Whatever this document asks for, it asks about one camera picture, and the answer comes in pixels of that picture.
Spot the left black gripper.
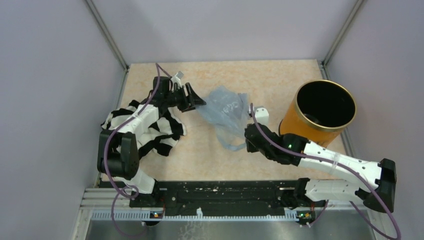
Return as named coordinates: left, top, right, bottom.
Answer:
left=164, top=82, right=206, bottom=113

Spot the translucent blue plastic trash bag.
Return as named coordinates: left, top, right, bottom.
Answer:
left=196, top=85, right=249, bottom=152

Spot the orange gold-rimmed trash bin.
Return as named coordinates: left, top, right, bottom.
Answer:
left=278, top=79, right=357, bottom=148

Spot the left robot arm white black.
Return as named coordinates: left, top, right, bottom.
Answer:
left=96, top=72, right=207, bottom=207

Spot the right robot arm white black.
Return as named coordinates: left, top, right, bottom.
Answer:
left=244, top=123, right=397, bottom=213

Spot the black white striped cloth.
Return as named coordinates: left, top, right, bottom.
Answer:
left=100, top=99, right=187, bottom=158

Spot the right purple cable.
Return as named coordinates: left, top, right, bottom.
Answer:
left=249, top=102, right=402, bottom=240

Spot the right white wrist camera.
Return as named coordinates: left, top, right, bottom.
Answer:
left=253, top=106, right=270, bottom=126

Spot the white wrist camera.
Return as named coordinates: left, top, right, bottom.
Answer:
left=170, top=71, right=184, bottom=91
left=253, top=106, right=270, bottom=126

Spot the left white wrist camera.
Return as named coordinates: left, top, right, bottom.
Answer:
left=170, top=71, right=184, bottom=91

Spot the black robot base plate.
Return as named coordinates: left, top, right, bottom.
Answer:
left=129, top=180, right=325, bottom=217

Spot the right aluminium corner post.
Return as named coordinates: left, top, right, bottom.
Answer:
left=321, top=0, right=367, bottom=68

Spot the aluminium corner post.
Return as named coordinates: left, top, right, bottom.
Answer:
left=321, top=0, right=367, bottom=68
left=83, top=0, right=129, bottom=73

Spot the left aluminium corner post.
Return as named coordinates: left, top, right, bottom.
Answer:
left=83, top=0, right=129, bottom=73

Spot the white toothed cable duct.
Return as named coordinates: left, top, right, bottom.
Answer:
left=91, top=208, right=299, bottom=222

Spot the aluminium frame rail front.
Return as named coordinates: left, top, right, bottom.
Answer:
left=79, top=188, right=370, bottom=210

